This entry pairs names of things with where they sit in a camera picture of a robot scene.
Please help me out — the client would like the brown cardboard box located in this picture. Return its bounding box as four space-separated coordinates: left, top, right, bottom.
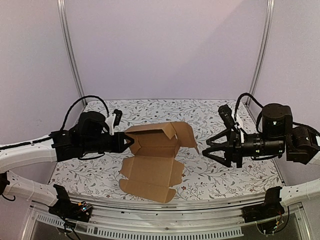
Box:
119 121 198 204

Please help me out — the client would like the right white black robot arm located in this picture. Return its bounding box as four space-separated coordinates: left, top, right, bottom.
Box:
202 103 320 168

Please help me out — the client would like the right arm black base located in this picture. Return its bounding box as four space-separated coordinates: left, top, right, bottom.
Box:
241 186 292 237

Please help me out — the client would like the floral patterned table mat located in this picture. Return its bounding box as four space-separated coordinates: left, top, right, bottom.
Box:
49 99 282 202

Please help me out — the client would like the left black braided cable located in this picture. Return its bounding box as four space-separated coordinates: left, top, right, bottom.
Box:
59 95 111 131

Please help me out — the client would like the black braided cable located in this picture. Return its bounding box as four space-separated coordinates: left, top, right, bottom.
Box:
233 92 265 123
59 95 111 131

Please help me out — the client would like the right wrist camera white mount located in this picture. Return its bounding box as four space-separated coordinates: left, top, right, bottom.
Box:
218 104 241 134

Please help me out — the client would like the right black braided cable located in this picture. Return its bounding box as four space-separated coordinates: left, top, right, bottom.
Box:
233 92 265 123

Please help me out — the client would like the aluminium front rail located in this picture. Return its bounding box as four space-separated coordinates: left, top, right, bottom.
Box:
23 194 312 240

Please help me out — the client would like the right aluminium frame post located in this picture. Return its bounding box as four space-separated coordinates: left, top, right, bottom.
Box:
249 0 275 96

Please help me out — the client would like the aluminium frame post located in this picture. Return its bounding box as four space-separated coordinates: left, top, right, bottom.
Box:
249 0 275 96
57 0 85 97

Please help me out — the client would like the left aluminium frame post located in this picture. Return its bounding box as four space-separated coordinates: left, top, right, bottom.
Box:
57 0 85 97

